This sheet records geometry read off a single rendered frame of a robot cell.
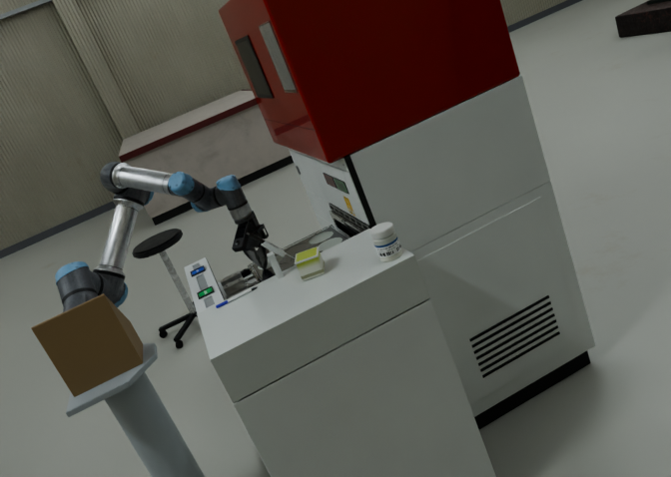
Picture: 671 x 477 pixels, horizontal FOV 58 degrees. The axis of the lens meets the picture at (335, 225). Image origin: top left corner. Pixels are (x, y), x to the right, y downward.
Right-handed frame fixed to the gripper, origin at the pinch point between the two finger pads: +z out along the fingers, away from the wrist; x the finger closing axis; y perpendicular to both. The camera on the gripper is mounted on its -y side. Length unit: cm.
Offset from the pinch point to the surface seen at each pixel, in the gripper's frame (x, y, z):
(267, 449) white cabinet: -18, -64, 27
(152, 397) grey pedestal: 41, -37, 24
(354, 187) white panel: -45.4, -0.3, -20.4
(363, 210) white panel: -45.4, -0.3, -12.0
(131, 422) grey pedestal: 47, -45, 27
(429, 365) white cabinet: -60, -33, 29
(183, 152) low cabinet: 344, 472, 19
